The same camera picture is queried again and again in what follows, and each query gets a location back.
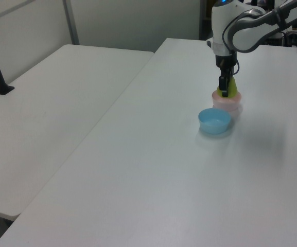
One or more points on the grey partition frame post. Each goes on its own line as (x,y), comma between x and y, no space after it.
(71,21)

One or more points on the green pear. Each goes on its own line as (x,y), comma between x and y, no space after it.
(232,88)

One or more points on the blue plastic bowl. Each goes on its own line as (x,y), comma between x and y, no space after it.
(213,121)

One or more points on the white side table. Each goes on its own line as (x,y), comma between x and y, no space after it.
(48,115)

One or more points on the pink plastic bowl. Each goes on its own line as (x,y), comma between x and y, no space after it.
(228,104)

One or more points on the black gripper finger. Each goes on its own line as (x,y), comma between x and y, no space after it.
(224,86)

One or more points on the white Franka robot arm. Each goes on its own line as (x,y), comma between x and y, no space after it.
(246,31)

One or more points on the dark background equipment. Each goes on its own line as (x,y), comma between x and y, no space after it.
(284,38)

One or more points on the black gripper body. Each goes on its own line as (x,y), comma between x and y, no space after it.
(225,64)

